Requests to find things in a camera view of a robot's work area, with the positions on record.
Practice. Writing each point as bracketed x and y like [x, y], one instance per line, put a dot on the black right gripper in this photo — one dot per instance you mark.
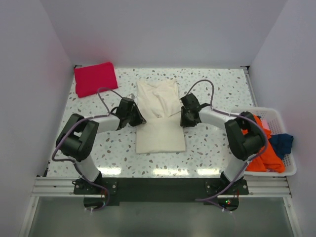
[183, 122]

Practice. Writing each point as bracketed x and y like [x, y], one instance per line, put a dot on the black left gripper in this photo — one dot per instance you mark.
[139, 120]

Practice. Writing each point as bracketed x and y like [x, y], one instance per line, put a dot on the cream white t shirt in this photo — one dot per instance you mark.
[160, 106]

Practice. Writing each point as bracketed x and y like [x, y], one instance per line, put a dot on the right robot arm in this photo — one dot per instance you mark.
[246, 138]

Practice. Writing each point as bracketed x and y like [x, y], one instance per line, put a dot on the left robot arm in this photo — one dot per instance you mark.
[75, 141]

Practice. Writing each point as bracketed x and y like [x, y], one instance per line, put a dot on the folded red t shirt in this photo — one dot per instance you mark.
[90, 78]

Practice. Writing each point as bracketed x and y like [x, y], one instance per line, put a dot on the pink garment in basket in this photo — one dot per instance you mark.
[265, 124]

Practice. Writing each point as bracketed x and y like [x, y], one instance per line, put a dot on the white plastic laundry basket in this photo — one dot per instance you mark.
[276, 127]

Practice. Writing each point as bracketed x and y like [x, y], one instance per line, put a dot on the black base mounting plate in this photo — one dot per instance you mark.
[113, 191]

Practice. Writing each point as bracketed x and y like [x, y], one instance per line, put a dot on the orange t shirt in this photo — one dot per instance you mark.
[267, 162]

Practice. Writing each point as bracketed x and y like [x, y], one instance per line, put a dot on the navy blue t shirt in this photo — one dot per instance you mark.
[281, 144]

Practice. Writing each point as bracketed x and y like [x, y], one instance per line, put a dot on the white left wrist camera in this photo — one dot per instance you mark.
[131, 96]

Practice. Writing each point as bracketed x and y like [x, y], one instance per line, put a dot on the aluminium table frame rail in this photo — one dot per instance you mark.
[207, 151]

